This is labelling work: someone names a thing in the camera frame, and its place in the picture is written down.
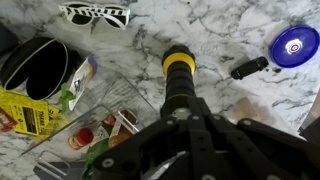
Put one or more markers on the small red packet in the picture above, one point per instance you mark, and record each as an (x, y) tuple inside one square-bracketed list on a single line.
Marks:
[(6, 121)]

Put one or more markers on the brown sauce bottle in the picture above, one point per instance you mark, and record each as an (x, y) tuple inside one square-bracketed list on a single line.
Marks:
[(123, 135)]

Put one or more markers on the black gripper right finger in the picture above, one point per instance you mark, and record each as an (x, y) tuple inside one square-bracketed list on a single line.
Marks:
[(266, 156)]

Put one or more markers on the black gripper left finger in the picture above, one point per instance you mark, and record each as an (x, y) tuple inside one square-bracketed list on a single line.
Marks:
[(160, 150)]

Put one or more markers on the small green plastic toy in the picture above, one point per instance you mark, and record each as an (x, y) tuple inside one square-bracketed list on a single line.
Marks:
[(65, 98)]

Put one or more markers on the yellow packet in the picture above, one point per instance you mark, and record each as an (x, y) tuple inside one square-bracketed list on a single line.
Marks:
[(26, 113)]

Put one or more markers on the clear plastic container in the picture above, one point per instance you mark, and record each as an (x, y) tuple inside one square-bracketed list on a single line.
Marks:
[(110, 93)]

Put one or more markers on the grey glass tumbler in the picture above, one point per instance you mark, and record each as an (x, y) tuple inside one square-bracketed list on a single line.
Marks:
[(56, 170)]

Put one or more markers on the red sauce bottle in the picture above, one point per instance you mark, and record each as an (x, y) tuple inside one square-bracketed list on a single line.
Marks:
[(83, 136)]

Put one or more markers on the white black striped sunglasses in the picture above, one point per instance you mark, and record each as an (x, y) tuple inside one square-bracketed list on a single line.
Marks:
[(80, 16)]

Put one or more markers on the black glasses case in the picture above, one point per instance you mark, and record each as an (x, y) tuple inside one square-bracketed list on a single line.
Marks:
[(43, 73)]

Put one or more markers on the green sauce bottle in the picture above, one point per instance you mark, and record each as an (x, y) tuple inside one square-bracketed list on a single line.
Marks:
[(98, 150)]

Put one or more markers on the yellow and black torch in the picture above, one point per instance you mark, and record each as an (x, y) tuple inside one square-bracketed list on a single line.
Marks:
[(179, 76)]

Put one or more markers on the white purple pouch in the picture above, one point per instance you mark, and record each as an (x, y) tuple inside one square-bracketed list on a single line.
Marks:
[(83, 75)]

